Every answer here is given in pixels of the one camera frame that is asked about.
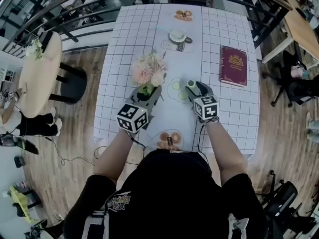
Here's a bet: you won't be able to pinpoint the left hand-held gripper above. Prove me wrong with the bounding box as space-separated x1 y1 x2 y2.
116 85 163 134

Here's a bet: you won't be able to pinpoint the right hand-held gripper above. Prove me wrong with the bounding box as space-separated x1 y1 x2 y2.
184 81 220 123

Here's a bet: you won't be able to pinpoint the pink artificial flowers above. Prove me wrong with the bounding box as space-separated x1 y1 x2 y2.
131 50 168 96

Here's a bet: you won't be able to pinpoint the person's right forearm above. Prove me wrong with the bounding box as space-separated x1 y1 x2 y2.
205 118 249 185

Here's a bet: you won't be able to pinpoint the person's left forearm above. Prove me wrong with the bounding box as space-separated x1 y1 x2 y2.
93 127 140 184

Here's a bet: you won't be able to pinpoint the white artificial flowers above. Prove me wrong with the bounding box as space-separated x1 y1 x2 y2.
25 37 43 60

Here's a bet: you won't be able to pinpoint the table with white checked cloth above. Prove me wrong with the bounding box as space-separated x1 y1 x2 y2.
92 3 262 156

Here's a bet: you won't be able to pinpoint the dark red book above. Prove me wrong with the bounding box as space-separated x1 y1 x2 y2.
219 45 248 88

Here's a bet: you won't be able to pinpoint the brown cup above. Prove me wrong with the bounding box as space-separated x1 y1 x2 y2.
168 28 193 44

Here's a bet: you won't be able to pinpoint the black railing with wooden handrail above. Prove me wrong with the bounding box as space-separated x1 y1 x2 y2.
0 0 294 57

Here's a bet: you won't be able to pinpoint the pale pink plush item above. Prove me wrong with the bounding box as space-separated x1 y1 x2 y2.
290 65 304 79

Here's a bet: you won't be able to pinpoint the black office chair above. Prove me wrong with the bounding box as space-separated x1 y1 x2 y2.
256 170 317 236
263 50 319 108

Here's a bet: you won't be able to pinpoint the person's black shirt torso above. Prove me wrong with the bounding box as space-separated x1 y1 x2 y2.
62 149 269 239

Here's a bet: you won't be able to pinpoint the round wooden table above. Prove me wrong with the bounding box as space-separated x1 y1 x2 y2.
18 31 88 119

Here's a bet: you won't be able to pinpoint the rectangular wooden desk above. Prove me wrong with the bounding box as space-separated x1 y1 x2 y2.
261 0 319 69

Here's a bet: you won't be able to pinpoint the small black floor box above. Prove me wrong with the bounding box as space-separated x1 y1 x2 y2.
13 155 25 169

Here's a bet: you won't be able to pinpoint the yellow-green stand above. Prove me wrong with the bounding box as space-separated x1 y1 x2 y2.
8 185 32 223

